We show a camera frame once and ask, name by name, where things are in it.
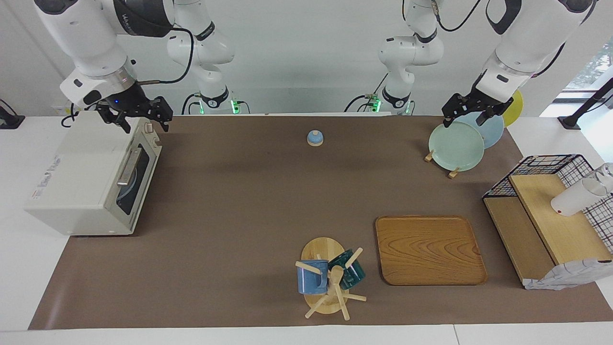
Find pale blue racked plate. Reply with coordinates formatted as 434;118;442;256
462;111;505;149

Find dark green mug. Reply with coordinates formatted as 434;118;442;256
328;249;366;290

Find wooden mug tree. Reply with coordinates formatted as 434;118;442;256
295;237;367;321

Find glass oven door with handle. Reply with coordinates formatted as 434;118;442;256
115;130;162;231

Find looped black cable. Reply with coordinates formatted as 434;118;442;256
61;103;81;128

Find white toaster oven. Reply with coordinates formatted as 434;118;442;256
24;111;162;236

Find wooden serving tray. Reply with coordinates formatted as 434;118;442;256
375;215;488;286

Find grey checked cloth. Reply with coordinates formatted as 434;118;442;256
523;258;613;291

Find mint green plate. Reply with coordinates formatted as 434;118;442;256
428;121;485;172

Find wooden plate rack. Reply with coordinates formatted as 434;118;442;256
424;149;461;179

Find light blue serving plate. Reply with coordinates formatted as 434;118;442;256
119;165;140;204

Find black wire basket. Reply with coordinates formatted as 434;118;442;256
482;154;613;254

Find white cup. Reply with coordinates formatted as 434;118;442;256
550;178;605;217

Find window with grey frame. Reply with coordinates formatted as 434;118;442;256
553;36;613;104

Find brown table mat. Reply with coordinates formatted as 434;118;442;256
28;115;613;330

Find black left arm base cable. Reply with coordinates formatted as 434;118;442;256
344;94;370;114

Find blue mug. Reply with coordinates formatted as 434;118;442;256
297;259;329;295

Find wooden stepped shelf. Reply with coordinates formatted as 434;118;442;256
483;173;613;288

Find yellow plate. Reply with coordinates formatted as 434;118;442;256
502;90;523;127

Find black clamp mount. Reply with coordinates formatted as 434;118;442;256
0;98;25;130

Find black right arm base cable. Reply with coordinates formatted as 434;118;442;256
181;93;203;115

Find clear glass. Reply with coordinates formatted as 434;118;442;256
588;163;613;195

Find black arm base cable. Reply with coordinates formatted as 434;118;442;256
344;94;370;114
181;93;203;115

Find black stand with bar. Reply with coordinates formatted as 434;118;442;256
558;77;613;130

